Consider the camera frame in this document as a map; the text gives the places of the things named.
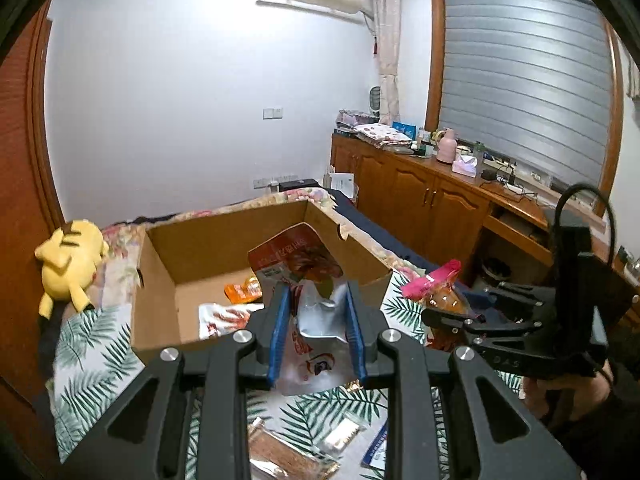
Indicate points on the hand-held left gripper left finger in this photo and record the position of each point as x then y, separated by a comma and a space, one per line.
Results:
280, 340

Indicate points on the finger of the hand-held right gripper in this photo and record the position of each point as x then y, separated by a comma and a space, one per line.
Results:
515, 296
475, 321

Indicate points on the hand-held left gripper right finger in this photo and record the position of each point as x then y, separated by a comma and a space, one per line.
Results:
354, 335

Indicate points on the bread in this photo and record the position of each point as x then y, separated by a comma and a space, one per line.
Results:
440, 300

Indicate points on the orange white tray packet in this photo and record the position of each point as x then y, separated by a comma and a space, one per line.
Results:
242, 291

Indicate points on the long white red snack packet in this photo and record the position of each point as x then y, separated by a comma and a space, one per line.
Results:
220, 317

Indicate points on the brown cardboard box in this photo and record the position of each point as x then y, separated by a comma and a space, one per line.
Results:
210, 250

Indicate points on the person's right forearm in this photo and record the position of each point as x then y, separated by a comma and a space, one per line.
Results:
615, 425

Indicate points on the person's right hand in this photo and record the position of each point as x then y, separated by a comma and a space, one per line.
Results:
565, 395

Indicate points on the dark trash bin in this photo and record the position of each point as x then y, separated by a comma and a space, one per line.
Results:
496, 272

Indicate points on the clear snack packet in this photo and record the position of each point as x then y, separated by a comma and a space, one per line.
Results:
345, 432

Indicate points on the dark blue blanket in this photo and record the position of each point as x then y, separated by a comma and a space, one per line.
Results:
380, 230

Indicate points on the white power strip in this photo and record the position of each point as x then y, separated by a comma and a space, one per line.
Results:
514, 187

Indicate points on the brown cake packet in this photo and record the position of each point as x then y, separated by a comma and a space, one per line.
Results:
285, 455

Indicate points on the white blue snack packet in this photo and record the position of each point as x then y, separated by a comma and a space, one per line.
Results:
377, 452

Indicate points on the pink tissue box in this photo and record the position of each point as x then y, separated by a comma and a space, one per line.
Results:
465, 166

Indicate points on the wooden cabinet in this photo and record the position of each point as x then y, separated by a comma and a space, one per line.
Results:
410, 190

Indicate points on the white paper bag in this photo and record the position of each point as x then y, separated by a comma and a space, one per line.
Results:
341, 184

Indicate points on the black box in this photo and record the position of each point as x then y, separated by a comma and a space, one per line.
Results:
299, 185

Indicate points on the pink thermos jug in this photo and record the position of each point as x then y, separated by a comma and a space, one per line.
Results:
446, 146

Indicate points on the leaf print mat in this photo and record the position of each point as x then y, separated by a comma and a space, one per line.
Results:
85, 360

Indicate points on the blue box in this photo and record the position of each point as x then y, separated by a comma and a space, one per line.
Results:
405, 130

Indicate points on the floral folded cloth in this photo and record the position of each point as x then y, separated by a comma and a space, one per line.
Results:
382, 135

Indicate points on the grey window blind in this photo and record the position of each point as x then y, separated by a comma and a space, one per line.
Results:
525, 80

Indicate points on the grey folded cloth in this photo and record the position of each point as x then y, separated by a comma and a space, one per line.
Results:
352, 117

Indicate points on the yellow plush toy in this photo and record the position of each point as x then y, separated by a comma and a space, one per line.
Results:
70, 260

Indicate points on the small white fan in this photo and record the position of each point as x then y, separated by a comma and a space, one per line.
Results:
375, 102

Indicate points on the pale floral curtain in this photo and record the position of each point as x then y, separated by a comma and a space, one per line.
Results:
387, 45

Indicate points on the white wall socket strip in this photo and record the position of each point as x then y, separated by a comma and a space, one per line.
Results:
270, 181

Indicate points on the white wall switch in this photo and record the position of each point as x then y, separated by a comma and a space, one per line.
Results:
272, 113

